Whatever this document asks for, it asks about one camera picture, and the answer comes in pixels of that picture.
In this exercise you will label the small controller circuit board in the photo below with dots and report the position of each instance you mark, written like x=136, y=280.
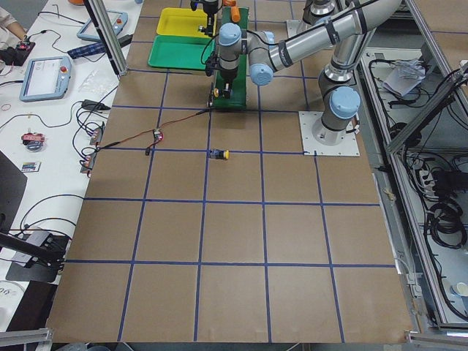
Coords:
x=158, y=135

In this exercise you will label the green plastic tray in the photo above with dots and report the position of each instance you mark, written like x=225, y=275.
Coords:
x=177, y=52

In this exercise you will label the green conveyor belt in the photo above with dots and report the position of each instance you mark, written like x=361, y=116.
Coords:
x=230, y=42

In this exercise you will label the blue plaid pouch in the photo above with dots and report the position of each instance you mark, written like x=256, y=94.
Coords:
x=86, y=50

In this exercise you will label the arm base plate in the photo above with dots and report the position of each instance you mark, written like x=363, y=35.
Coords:
x=319, y=141

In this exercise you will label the yellow plastic tray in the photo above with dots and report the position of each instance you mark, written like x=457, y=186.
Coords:
x=182, y=22

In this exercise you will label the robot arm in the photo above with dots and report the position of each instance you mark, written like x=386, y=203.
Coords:
x=210, y=8
x=347, y=31

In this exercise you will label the plain orange cylinder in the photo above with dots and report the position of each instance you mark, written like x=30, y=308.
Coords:
x=235, y=14

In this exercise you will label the aluminium frame post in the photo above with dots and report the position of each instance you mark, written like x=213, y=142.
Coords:
x=99, y=17

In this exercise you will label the teach pendant near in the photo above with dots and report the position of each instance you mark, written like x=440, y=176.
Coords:
x=46, y=79

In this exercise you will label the black power adapter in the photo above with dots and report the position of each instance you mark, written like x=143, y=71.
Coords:
x=92, y=105

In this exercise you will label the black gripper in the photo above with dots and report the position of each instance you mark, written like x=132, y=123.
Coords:
x=229, y=74
x=210, y=17

